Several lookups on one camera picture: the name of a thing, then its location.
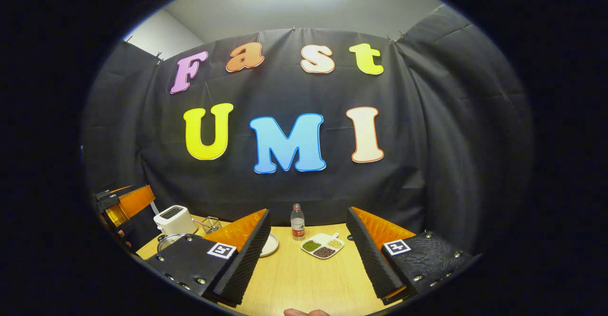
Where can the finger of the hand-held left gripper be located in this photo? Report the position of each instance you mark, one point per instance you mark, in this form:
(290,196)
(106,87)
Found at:
(137,201)
(115,216)

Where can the pile of dark red beans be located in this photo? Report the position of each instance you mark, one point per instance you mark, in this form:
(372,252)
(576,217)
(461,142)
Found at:
(324,252)

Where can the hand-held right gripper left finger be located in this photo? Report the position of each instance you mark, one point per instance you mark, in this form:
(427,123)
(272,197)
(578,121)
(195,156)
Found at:
(247,268)

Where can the small heap of yellow beans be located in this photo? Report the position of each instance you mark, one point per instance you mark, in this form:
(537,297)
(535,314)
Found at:
(335,244)

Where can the round white plate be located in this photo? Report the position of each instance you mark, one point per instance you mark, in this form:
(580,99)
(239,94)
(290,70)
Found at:
(270,245)

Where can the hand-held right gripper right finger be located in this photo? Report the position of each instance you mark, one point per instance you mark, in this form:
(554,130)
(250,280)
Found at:
(370,268)

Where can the white divided tray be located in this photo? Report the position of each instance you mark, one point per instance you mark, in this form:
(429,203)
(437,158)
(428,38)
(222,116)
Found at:
(323,237)

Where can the white toaster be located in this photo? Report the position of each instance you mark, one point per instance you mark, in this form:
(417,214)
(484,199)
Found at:
(173,221)

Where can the pile of green beans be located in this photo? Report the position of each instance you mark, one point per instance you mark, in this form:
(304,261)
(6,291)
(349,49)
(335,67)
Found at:
(311,245)

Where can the clear water bottle red label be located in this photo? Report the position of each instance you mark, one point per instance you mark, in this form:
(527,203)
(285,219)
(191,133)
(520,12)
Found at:
(298,230)

